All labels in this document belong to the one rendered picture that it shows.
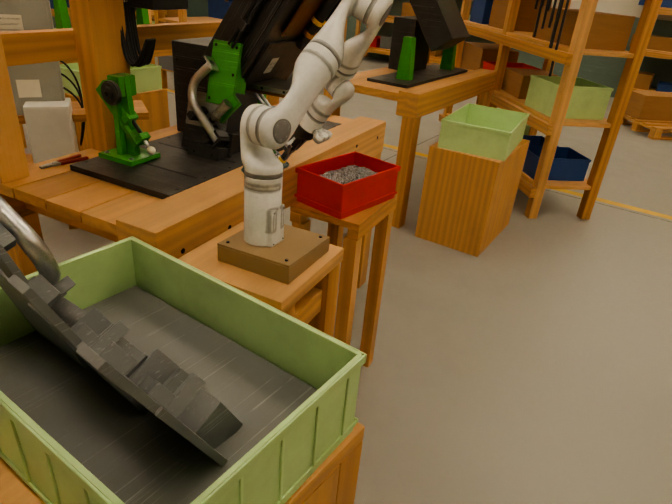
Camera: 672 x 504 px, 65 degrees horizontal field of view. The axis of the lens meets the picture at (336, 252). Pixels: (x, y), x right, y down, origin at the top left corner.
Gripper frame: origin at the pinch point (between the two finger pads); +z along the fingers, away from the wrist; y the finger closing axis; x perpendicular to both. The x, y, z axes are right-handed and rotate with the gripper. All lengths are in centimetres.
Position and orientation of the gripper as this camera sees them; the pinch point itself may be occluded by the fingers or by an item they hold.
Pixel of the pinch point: (285, 154)
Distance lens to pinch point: 181.0
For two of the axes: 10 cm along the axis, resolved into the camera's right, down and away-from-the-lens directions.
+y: -4.6, 3.9, -8.0
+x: 6.8, 7.3, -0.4
